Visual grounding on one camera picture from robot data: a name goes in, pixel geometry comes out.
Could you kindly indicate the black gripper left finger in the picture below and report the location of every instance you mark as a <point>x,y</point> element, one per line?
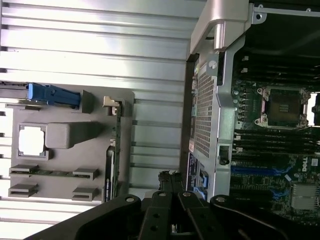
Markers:
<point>155,215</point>

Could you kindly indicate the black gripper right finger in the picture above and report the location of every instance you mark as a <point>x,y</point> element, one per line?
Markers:
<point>200,220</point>

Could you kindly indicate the blue card retention clip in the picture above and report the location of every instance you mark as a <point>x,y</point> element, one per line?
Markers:
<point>201,192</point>
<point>204,178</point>

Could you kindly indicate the green motherboard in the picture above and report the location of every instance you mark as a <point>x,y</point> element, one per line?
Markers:
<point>262,185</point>

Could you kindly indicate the blue expansion slot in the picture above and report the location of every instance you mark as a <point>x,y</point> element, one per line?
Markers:
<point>255,170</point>

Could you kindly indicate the grey parts rack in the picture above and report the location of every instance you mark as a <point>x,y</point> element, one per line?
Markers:
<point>75,160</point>

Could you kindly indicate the labelled RAM stick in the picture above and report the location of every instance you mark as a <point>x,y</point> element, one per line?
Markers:
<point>275,149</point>

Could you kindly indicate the silver chipset heat sink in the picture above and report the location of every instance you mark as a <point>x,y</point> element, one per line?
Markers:
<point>303,197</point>

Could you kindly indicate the green RAM stick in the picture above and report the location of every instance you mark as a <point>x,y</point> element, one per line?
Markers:
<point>57,172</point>

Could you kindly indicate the open black PC case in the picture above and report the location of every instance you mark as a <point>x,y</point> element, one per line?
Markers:
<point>207,100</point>

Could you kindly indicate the CPU socket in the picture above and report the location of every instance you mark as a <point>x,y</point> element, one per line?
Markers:
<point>282,107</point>

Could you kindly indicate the silver CPU chip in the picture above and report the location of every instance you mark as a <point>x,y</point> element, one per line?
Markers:
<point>32,140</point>

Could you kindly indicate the hard disk with blue caddy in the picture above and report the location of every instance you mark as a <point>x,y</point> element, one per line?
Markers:
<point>50,95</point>

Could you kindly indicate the metal socket cover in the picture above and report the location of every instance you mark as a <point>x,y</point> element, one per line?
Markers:
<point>315,110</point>

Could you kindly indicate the black RAM slot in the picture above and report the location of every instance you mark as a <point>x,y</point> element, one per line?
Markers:
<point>280,72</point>

